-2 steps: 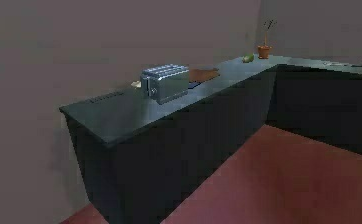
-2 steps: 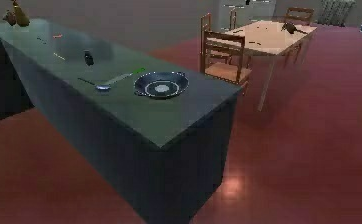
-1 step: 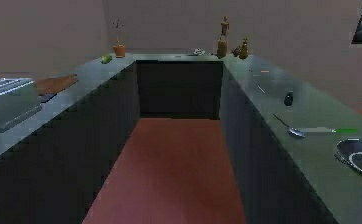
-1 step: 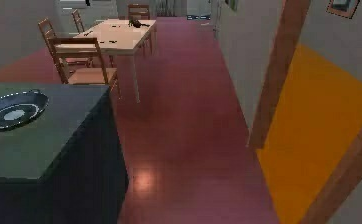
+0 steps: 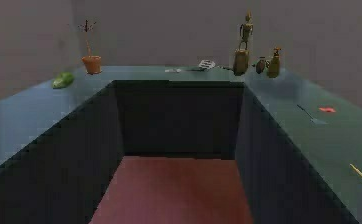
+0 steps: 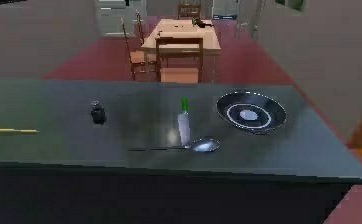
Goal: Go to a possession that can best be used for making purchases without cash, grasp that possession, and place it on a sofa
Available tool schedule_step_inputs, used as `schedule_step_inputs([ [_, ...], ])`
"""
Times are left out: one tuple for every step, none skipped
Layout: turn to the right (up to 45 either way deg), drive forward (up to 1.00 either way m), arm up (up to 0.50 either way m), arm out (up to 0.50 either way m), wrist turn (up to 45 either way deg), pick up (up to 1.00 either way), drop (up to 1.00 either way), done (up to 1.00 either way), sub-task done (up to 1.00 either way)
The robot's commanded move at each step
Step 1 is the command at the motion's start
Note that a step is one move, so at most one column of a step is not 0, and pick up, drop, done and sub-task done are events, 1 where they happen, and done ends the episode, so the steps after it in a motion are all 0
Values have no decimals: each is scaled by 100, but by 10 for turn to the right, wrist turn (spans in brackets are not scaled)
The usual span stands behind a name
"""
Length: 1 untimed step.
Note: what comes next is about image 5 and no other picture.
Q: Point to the yellow pencil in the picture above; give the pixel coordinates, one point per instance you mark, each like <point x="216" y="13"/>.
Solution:
<point x="361" y="174"/>

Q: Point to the small white flat object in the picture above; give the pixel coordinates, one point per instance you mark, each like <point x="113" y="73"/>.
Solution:
<point x="173" y="70"/>

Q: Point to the white slotted spatula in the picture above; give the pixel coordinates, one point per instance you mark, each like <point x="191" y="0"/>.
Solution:
<point x="204" y="65"/>

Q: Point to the green lettuce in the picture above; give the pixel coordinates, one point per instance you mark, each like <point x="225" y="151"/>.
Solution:
<point x="63" y="80"/>

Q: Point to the dark green u-shaped counter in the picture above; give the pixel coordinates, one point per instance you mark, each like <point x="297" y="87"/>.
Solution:
<point x="315" y="140"/>

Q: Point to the dark grey spatula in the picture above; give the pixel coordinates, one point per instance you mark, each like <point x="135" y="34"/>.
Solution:
<point x="314" y="117"/>

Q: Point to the dark brown vase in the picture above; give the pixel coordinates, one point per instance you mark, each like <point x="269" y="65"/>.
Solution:
<point x="260" y="65"/>

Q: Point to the red flat card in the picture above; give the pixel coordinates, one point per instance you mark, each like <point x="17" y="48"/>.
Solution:
<point x="327" y="109"/>

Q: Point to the potted twig plant orange pot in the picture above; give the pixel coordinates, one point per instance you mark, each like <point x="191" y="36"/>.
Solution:
<point x="91" y="64"/>

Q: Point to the brass figure statue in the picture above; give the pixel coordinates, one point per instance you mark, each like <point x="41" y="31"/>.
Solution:
<point x="242" y="56"/>

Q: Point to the olive spray bottle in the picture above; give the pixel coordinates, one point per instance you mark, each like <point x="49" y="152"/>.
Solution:
<point x="274" y="65"/>

